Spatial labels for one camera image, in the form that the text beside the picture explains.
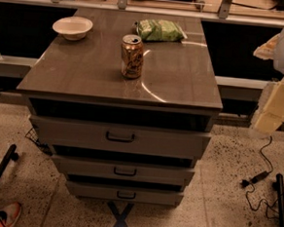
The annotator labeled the grey drawer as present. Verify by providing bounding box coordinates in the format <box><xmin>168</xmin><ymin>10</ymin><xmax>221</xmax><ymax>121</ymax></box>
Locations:
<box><xmin>29</xmin><ymin>116</ymin><xmax>211</xmax><ymax>159</ymax></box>
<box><xmin>66</xmin><ymin>180</ymin><xmax>184</xmax><ymax>207</ymax></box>
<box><xmin>52</xmin><ymin>155</ymin><xmax>195</xmax><ymax>186</ymax></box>

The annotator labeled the black wire basket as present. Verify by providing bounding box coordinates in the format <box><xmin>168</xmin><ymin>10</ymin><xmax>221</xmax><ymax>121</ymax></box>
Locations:
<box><xmin>25</xmin><ymin>128</ymin><xmax>53</xmax><ymax>156</ymax></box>

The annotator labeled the orange soda can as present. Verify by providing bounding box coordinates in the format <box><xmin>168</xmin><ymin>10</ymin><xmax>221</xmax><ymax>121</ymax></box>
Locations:
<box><xmin>121</xmin><ymin>34</ymin><xmax>144</xmax><ymax>79</ymax></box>

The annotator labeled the top grey drawer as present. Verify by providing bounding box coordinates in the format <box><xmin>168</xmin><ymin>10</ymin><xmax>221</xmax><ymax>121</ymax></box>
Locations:
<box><xmin>29</xmin><ymin>116</ymin><xmax>211</xmax><ymax>159</ymax></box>

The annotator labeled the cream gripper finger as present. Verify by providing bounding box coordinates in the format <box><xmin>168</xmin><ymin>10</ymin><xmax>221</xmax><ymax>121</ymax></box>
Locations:
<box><xmin>254</xmin><ymin>34</ymin><xmax>280</xmax><ymax>60</ymax></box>
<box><xmin>250</xmin><ymin>78</ymin><xmax>284</xmax><ymax>134</ymax></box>

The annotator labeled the green snack bag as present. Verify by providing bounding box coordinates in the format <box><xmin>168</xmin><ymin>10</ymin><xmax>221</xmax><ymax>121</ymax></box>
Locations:
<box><xmin>135</xmin><ymin>19</ymin><xmax>188</xmax><ymax>42</ymax></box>

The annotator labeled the grey drawer cabinet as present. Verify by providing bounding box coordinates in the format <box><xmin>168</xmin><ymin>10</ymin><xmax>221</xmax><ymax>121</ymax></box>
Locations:
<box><xmin>18</xmin><ymin>8</ymin><xmax>223</xmax><ymax>193</ymax></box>

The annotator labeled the orange sneaker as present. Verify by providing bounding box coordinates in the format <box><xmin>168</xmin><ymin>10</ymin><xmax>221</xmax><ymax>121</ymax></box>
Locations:
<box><xmin>0</xmin><ymin>203</ymin><xmax>22</xmax><ymax>227</ymax></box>

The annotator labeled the white bowl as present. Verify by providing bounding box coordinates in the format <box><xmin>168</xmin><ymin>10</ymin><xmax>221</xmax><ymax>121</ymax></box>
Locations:
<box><xmin>53</xmin><ymin>16</ymin><xmax>92</xmax><ymax>41</ymax></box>

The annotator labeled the black stand leg right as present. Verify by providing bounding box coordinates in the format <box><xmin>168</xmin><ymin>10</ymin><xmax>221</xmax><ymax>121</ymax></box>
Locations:
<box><xmin>273</xmin><ymin>173</ymin><xmax>284</xmax><ymax>227</ymax></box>

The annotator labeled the middle grey drawer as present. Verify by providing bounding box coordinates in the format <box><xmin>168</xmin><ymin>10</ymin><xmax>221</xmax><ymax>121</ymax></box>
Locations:
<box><xmin>52</xmin><ymin>155</ymin><xmax>195</xmax><ymax>186</ymax></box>

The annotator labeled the black power cable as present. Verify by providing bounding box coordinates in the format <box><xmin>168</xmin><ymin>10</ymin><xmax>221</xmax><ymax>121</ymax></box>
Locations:
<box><xmin>237</xmin><ymin>134</ymin><xmax>284</xmax><ymax>221</ymax></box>

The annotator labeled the bottom grey drawer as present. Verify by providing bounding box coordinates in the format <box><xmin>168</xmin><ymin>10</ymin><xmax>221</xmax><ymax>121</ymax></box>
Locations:
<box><xmin>66</xmin><ymin>180</ymin><xmax>184</xmax><ymax>207</ymax></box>

